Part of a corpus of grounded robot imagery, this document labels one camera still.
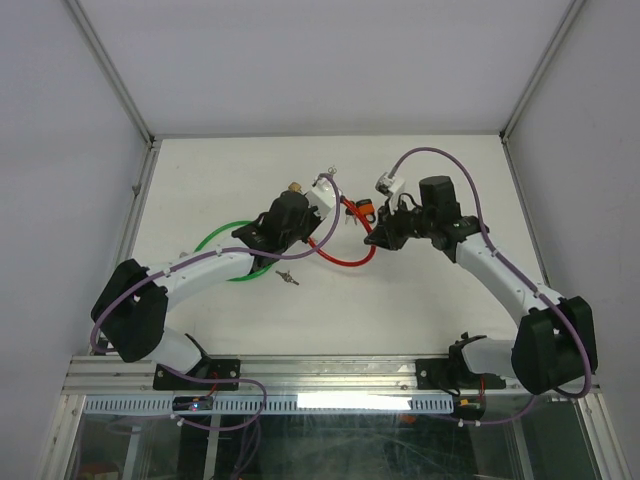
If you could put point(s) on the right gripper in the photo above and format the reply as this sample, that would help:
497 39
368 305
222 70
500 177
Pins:
385 234

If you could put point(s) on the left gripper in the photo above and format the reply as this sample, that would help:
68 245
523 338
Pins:
316 219

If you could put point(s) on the red cable lock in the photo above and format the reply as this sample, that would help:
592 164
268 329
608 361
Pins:
350 205

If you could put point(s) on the orange black padlock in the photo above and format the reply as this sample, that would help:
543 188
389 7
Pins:
366 208

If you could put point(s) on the green cable lock keys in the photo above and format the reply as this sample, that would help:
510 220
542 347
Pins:
287 277

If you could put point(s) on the black head keys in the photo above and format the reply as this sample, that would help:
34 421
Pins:
350 217

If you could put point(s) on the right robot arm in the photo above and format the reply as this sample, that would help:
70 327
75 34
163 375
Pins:
555 338

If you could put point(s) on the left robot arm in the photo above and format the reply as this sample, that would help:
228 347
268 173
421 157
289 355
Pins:
132 308

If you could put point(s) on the aluminium mounting rail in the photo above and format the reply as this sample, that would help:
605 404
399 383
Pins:
278 373

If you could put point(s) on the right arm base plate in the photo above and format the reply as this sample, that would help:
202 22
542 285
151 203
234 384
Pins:
450 376

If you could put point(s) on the slotted cable duct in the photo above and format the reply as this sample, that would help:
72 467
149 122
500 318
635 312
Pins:
302 403

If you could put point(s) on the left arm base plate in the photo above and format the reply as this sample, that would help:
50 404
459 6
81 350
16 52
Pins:
208 369

